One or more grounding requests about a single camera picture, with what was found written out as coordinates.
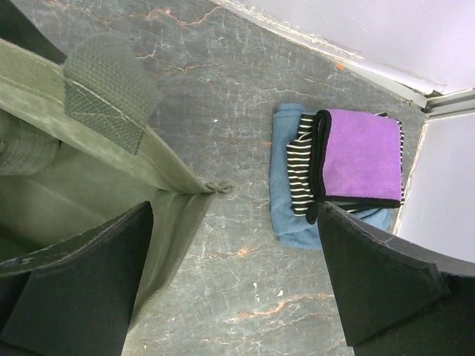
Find black white striped cloth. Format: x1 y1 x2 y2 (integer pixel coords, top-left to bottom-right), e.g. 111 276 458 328
286 113 404 224

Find blue folded cloth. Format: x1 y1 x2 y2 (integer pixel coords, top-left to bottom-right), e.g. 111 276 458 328
270 103 392 250

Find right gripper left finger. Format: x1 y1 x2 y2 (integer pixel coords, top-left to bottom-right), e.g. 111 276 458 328
1 201 154 355

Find purple folded cloth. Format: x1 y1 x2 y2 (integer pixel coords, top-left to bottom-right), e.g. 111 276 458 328
309 109 404 208

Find green canvas bag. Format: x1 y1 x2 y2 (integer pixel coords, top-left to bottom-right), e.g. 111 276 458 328
0 35 235 323

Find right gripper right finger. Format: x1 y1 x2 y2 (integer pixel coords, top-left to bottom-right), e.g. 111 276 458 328
318 202 474 355

